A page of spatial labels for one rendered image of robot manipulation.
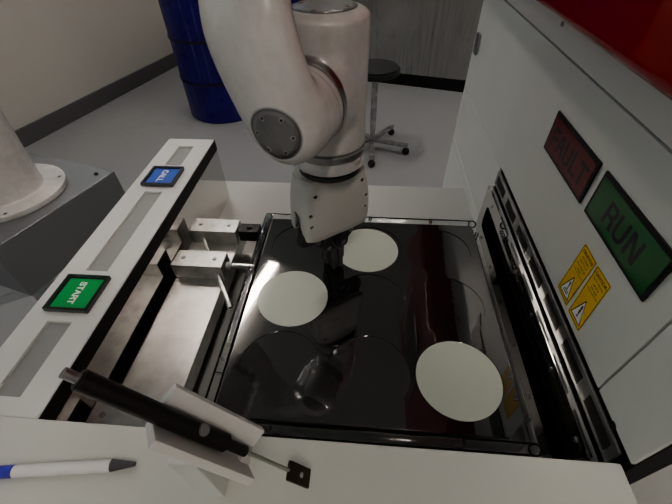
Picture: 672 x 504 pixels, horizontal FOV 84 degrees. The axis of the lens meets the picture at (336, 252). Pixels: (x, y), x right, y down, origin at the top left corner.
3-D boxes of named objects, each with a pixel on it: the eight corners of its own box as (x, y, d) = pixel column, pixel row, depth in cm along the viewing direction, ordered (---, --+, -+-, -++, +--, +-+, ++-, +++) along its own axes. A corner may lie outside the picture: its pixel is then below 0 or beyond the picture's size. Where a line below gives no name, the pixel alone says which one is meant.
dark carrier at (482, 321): (470, 228, 64) (471, 225, 63) (527, 441, 40) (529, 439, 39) (273, 221, 66) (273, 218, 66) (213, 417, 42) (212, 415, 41)
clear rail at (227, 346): (274, 217, 68) (273, 211, 67) (208, 434, 41) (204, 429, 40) (266, 217, 68) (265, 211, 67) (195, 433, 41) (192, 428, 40)
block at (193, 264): (231, 263, 61) (226, 250, 59) (225, 279, 58) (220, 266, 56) (183, 261, 61) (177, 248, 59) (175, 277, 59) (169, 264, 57)
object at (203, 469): (277, 455, 32) (249, 386, 23) (268, 508, 30) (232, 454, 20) (209, 450, 33) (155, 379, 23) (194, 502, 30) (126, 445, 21)
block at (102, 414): (173, 413, 44) (165, 403, 42) (161, 444, 41) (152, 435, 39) (108, 409, 44) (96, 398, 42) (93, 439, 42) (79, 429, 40)
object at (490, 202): (483, 226, 71) (497, 185, 65) (566, 491, 40) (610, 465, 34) (474, 226, 71) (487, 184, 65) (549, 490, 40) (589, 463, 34)
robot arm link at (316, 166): (343, 116, 47) (343, 137, 49) (280, 134, 44) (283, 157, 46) (383, 143, 42) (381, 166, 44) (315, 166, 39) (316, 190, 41)
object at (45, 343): (229, 195, 84) (214, 138, 74) (103, 464, 45) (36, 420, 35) (189, 194, 85) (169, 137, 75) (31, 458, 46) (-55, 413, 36)
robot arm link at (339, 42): (347, 168, 38) (374, 128, 44) (348, 21, 29) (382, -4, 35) (275, 153, 41) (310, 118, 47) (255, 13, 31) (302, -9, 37)
